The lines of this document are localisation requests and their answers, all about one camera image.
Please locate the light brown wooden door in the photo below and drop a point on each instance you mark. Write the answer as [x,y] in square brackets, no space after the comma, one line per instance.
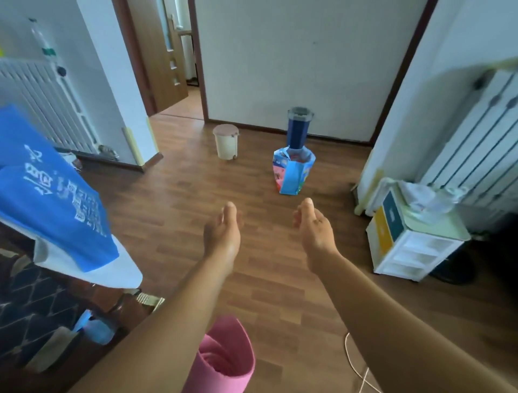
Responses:
[153,60]

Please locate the white trash can pink lid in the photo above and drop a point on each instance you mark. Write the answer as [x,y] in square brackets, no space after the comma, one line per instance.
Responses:
[226,143]

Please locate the crumpled clear plastic wrap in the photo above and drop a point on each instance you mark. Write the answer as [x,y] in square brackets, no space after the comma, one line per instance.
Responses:
[425,200]

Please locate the black round fan base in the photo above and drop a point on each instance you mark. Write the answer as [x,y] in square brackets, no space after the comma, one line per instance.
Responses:
[457,269]

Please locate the plain white radiator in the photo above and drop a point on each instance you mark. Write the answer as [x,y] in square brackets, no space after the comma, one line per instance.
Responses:
[44,105]

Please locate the white pipe with valve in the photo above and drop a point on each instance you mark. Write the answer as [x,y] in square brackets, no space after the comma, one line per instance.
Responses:
[40,38]

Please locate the light blue printed tote bag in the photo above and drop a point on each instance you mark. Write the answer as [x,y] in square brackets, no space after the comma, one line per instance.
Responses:
[293,174]

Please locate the dark patterned stair carpets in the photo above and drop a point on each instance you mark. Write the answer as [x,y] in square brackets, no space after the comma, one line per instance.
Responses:
[32,307]

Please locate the person's left forearm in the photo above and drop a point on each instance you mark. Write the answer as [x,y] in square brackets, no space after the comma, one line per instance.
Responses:
[162,336]

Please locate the person's right hand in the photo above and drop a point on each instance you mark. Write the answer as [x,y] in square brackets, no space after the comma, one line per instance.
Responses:
[317,243]

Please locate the pink yoga mat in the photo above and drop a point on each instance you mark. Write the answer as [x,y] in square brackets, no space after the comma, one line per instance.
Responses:
[226,356]

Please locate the person's left hand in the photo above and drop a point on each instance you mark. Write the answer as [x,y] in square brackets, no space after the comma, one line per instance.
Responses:
[222,243]

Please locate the person's right forearm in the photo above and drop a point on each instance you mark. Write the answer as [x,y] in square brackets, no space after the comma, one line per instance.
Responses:
[396,336]

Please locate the white plastic drawer cabinet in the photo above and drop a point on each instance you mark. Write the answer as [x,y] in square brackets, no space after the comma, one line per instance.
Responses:
[421,251]

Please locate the blue mop bucket grey lid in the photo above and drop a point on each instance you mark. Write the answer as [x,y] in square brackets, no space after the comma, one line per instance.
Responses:
[298,129]

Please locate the white radiator black lines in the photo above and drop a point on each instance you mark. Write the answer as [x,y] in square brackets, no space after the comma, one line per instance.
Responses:
[485,141]

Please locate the blue white canvas bag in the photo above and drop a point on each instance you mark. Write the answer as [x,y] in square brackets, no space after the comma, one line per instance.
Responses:
[48,194]

